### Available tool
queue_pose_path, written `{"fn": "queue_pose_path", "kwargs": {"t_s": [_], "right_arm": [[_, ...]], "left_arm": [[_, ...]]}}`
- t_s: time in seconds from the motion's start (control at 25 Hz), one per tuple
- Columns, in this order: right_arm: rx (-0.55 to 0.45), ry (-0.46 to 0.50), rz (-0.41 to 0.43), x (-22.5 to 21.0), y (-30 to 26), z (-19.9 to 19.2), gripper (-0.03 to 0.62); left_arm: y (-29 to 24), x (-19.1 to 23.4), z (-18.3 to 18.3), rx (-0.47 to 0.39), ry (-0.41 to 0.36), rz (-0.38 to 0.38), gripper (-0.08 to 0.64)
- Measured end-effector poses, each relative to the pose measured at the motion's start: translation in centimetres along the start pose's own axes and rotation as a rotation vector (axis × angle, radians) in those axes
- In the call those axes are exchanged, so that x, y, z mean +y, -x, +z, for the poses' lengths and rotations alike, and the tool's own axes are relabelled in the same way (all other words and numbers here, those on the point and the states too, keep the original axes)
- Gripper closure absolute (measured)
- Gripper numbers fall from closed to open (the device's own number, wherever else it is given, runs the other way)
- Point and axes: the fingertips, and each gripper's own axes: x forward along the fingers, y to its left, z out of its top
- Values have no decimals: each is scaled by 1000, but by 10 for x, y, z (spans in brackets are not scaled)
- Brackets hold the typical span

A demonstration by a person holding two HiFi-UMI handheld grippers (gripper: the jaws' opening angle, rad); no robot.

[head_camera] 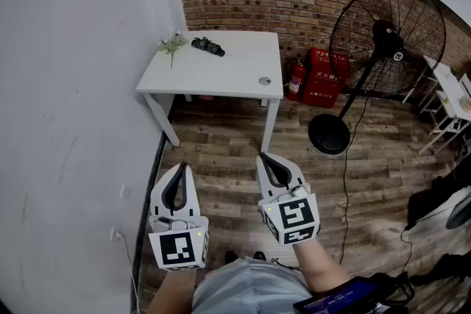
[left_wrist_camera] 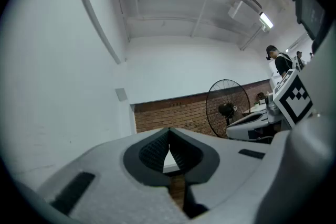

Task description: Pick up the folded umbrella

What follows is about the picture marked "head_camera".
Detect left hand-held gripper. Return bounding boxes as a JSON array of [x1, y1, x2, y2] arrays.
[[148, 162, 210, 272]]

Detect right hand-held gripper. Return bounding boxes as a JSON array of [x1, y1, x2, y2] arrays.
[[256, 152, 320, 246]]

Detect dark plaid umbrella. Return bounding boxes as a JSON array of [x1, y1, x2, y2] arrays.
[[191, 36, 226, 58]]

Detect person's right forearm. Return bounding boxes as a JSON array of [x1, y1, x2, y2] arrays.
[[292, 240, 350, 293]]

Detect person's left forearm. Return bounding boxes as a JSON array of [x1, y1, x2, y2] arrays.
[[146, 268, 198, 314]]

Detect red fire extinguisher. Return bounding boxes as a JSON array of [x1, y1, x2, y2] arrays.
[[285, 58, 307, 102]]

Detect red fire extinguisher box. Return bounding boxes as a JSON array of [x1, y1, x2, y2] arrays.
[[300, 47, 350, 109]]

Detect person's light blue shorts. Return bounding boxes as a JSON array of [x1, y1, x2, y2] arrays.
[[191, 256, 314, 314]]

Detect white table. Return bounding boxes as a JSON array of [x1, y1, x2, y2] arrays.
[[135, 30, 284, 152]]

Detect black wrist-mounted screen device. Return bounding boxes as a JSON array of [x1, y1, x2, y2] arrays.
[[293, 272, 415, 314]]

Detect artificial white flower bouquet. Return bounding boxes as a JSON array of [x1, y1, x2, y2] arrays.
[[156, 29, 188, 69]]

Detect black bag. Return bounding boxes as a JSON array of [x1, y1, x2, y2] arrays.
[[406, 157, 471, 229]]

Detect black standing fan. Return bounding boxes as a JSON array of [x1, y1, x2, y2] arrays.
[[308, 0, 447, 155]]

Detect white shelf rack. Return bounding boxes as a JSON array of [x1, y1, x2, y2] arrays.
[[403, 54, 471, 155]]

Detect black fan power cable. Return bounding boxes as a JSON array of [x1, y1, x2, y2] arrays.
[[338, 95, 369, 265]]

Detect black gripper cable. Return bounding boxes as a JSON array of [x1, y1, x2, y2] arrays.
[[271, 257, 302, 272]]

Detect white wall cable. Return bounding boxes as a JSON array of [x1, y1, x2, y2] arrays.
[[121, 235, 141, 314]]

